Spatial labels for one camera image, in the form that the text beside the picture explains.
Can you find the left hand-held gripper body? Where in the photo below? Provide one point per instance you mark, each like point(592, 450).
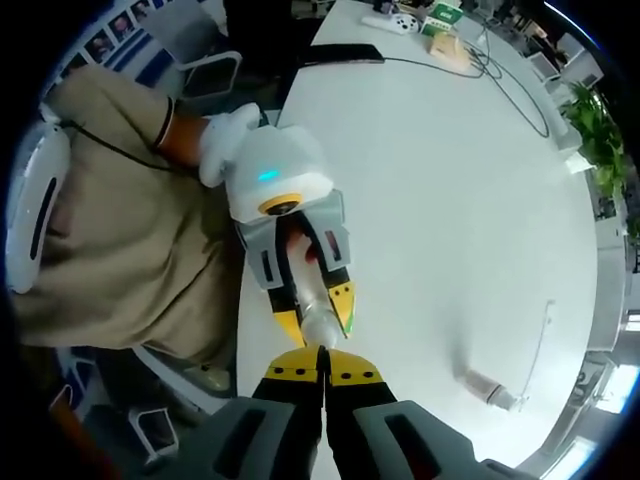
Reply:
point(280, 155)

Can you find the white chest device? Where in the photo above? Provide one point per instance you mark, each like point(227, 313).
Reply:
point(22, 240)

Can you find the green box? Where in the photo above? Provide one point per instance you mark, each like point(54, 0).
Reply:
point(442, 17)

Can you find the person's beige shirt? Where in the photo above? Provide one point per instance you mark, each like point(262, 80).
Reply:
point(130, 260)

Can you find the clear pump bottle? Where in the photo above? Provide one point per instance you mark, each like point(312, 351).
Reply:
point(315, 320)

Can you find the black flat device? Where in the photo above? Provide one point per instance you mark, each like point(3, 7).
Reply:
point(345, 54)

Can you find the white game controller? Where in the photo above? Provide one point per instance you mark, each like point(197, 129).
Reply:
point(405, 23)

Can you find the white black mesh office chair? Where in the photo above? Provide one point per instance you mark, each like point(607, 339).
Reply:
point(210, 75)

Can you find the wide clear bottle cover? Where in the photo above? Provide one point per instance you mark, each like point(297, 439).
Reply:
point(504, 397)

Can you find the white pump bottle red label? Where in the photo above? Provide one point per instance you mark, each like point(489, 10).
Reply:
point(480, 385)

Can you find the potted green plant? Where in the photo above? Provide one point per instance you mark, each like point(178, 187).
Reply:
point(595, 130)

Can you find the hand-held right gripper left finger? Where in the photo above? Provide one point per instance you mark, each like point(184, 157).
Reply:
point(240, 440)

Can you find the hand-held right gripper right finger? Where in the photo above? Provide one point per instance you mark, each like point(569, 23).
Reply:
point(425, 440)

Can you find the tan wooden box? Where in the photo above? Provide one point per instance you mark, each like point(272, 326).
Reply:
point(447, 50)

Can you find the blue white wall poster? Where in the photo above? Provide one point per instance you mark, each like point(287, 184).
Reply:
point(125, 30)

